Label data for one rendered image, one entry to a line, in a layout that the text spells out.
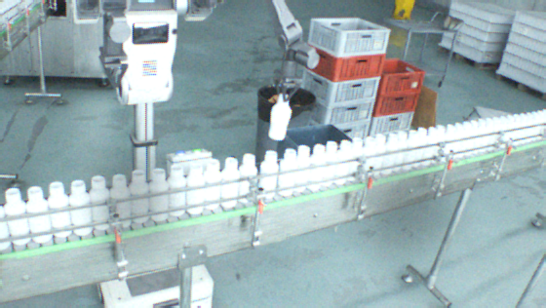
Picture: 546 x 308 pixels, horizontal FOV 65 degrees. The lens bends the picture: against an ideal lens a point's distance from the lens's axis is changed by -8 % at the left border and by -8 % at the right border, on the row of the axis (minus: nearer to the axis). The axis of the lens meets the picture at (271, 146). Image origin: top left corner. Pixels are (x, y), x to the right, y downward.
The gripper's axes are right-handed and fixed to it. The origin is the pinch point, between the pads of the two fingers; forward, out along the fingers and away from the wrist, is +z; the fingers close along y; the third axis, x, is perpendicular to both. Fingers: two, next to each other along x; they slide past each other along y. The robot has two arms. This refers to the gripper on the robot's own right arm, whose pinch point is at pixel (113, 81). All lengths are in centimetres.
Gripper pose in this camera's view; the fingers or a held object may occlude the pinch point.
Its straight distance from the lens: 140.0
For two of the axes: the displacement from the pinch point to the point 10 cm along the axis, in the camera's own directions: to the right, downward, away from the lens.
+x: 8.7, -1.2, 4.8
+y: 4.8, 4.6, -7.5
